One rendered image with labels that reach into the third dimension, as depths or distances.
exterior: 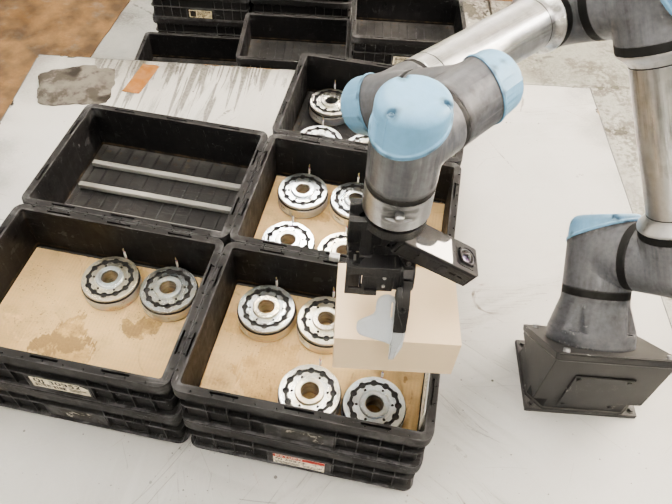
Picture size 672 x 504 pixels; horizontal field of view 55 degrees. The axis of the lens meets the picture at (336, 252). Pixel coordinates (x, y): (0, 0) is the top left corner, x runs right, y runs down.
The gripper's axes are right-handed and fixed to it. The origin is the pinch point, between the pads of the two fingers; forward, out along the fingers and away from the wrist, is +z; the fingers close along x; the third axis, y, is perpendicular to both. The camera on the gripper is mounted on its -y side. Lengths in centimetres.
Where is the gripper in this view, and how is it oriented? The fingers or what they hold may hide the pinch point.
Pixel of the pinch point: (395, 311)
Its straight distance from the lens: 86.6
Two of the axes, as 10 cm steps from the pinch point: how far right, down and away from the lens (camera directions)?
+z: -0.4, 6.3, 7.8
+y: -10.0, -0.5, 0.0
